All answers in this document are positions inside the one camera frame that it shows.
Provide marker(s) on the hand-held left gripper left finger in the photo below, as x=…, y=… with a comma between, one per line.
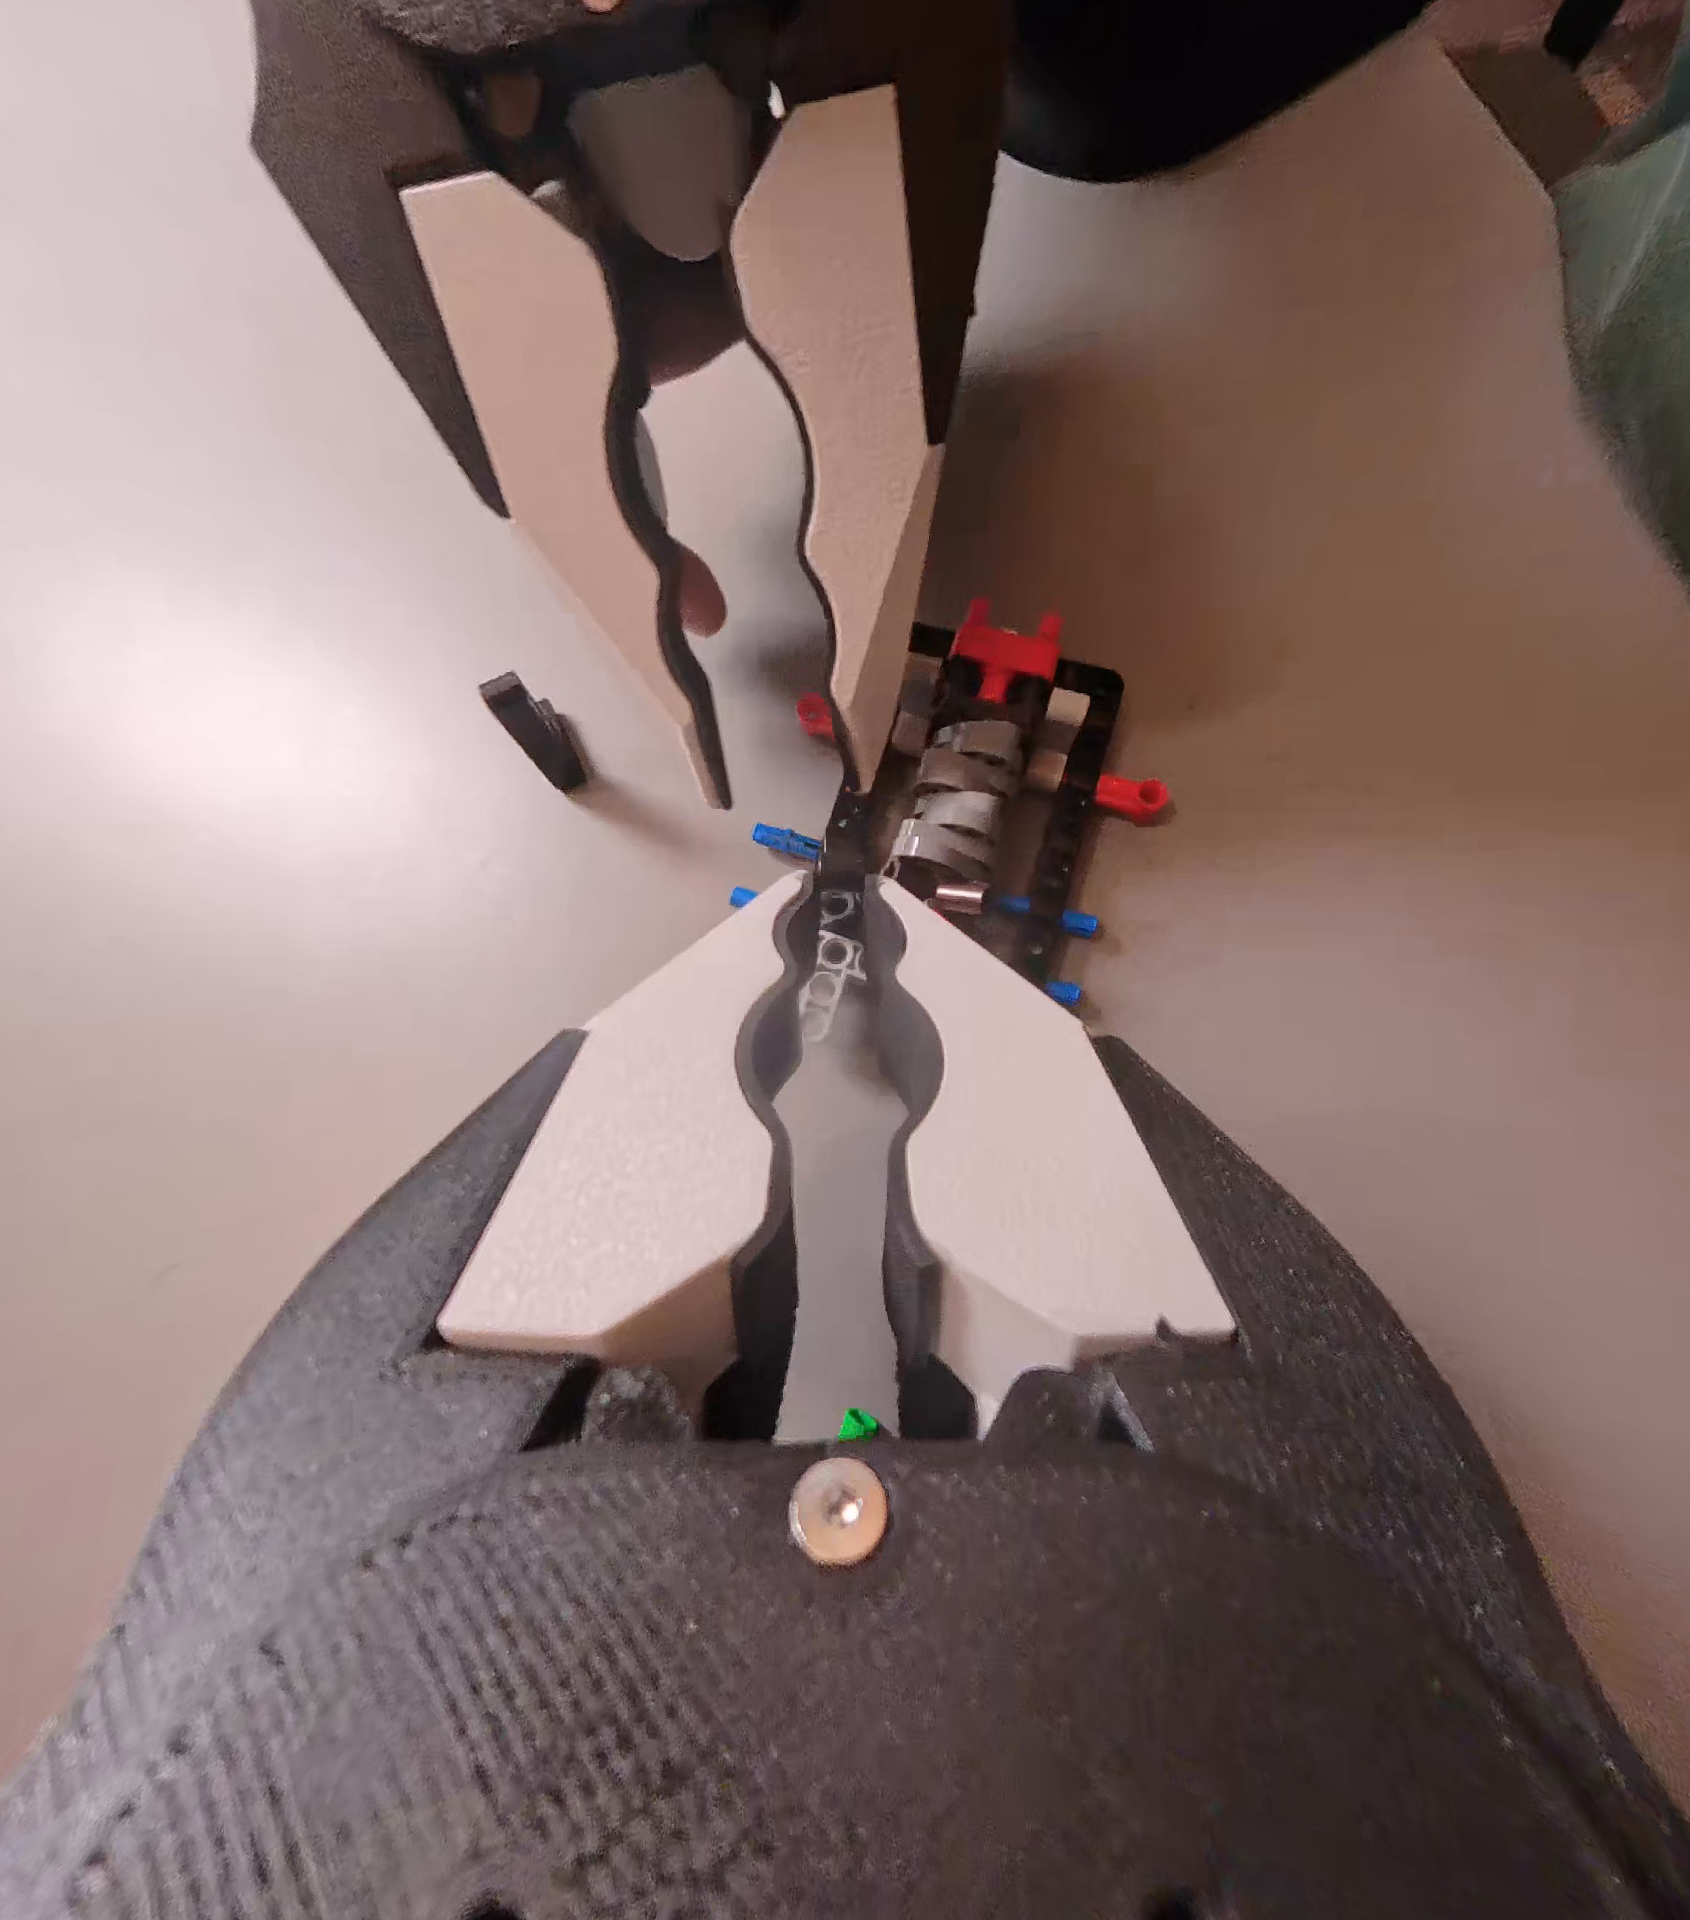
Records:
x=605, y=1185

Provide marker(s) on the dark angled lego beam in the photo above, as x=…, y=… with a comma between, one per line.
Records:
x=539, y=736

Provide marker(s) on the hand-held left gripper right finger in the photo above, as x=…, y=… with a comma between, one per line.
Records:
x=1072, y=1185

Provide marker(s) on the person's right hand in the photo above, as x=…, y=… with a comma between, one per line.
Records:
x=681, y=322

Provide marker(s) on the black frame lego assembly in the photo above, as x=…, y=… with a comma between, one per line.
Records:
x=965, y=765

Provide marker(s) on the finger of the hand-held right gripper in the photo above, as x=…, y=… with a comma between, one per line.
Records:
x=860, y=374
x=530, y=374

